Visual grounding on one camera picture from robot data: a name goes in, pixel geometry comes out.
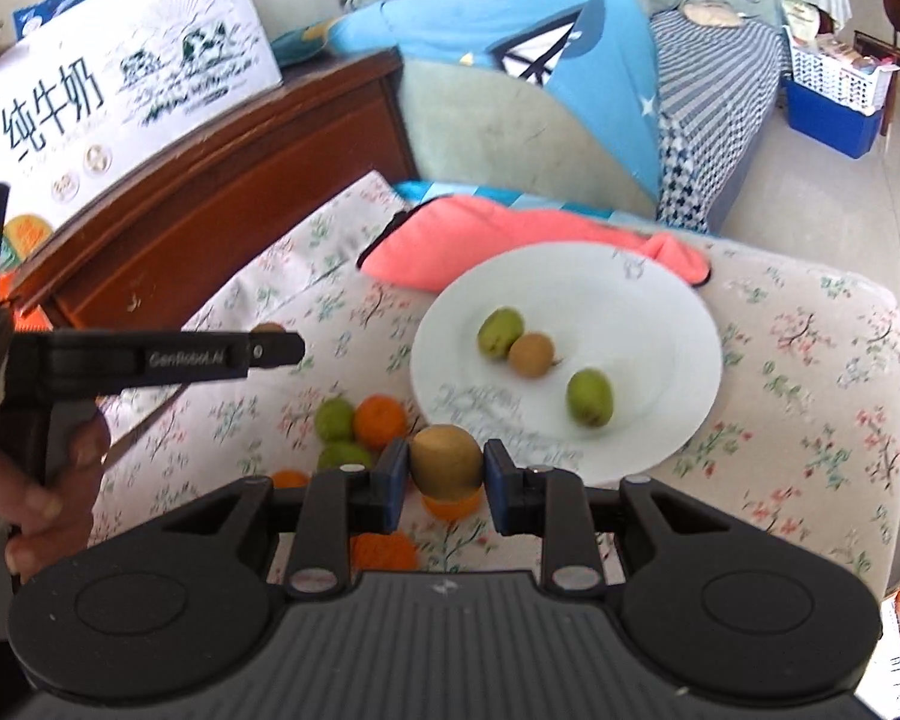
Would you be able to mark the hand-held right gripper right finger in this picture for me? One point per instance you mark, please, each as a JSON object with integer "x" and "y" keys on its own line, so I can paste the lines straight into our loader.
{"x": 496, "y": 487}

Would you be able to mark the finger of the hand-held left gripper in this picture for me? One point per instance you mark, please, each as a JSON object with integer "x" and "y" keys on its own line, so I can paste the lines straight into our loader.
{"x": 195, "y": 356}

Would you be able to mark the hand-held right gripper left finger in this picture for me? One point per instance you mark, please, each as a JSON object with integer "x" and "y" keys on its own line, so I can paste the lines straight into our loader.
{"x": 394, "y": 487}

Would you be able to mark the small orange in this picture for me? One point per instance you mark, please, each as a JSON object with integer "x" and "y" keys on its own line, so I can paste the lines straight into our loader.
{"x": 382, "y": 551}
{"x": 290, "y": 478}
{"x": 379, "y": 420}
{"x": 454, "y": 508}

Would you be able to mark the brown kiwi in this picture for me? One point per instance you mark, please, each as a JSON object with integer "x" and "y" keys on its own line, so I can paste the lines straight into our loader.
{"x": 446, "y": 463}

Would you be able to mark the green jujube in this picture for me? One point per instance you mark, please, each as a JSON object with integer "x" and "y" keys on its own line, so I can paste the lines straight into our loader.
{"x": 589, "y": 396}
{"x": 499, "y": 331}
{"x": 343, "y": 456}
{"x": 335, "y": 418}

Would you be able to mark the white plate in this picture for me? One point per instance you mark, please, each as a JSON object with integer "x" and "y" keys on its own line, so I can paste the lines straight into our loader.
{"x": 645, "y": 330}

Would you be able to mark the person's left hand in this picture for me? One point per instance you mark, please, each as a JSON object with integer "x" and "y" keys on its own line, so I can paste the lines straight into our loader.
{"x": 37, "y": 506}

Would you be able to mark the orange packet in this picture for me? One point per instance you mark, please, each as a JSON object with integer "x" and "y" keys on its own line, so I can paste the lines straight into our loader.
{"x": 22, "y": 307}

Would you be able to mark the wooden bed footboard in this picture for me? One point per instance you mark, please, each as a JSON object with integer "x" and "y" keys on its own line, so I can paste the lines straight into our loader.
{"x": 232, "y": 187}

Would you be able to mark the pink towel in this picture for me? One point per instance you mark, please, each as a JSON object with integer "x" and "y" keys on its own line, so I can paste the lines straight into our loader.
{"x": 480, "y": 240}

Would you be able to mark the teal striped cloth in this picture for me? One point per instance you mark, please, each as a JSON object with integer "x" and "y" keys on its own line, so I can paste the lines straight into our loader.
{"x": 420, "y": 191}

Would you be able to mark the floral cushion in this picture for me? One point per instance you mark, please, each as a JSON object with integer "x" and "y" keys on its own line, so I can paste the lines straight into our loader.
{"x": 795, "y": 390}

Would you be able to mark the pale green pillow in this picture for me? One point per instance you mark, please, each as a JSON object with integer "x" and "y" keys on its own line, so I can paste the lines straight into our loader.
{"x": 495, "y": 142}

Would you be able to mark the white printed carton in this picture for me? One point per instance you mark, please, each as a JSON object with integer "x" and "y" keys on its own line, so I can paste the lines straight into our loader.
{"x": 195, "y": 0}

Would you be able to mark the blue blanket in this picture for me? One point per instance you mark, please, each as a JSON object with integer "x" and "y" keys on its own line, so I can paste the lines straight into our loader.
{"x": 435, "y": 22}

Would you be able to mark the checked bed sheet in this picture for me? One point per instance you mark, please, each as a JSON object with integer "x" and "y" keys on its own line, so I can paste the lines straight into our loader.
{"x": 720, "y": 75}

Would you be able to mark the blue plastic bin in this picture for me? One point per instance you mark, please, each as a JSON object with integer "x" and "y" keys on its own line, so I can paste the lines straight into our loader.
{"x": 832, "y": 124}

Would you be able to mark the beige round cushion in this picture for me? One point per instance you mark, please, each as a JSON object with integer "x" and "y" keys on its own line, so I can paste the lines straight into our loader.
{"x": 709, "y": 13}

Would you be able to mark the white plastic basket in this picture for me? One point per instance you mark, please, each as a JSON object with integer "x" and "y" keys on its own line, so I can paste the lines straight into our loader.
{"x": 832, "y": 79}

